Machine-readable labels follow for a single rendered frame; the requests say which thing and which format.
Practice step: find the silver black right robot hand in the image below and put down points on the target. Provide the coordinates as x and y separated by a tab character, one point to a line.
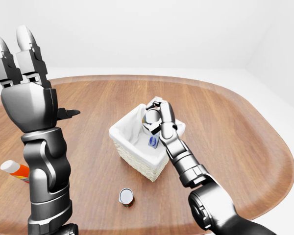
168	127

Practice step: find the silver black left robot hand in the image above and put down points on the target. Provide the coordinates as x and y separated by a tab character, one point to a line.
27	107

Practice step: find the silver-topped soup can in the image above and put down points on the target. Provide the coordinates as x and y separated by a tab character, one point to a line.
153	117

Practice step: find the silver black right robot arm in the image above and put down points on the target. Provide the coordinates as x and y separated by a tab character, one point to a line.
198	176

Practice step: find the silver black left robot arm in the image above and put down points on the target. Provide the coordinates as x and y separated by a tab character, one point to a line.
46	171

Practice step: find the blue white cream cheese box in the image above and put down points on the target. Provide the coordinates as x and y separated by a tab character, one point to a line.
153	142

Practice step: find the white woven basket with liner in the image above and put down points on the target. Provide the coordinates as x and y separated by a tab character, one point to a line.
134	149

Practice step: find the orange bottle with white cap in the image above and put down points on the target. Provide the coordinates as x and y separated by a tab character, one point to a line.
16	170

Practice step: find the small red-labelled tin can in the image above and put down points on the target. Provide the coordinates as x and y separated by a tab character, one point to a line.
126	196

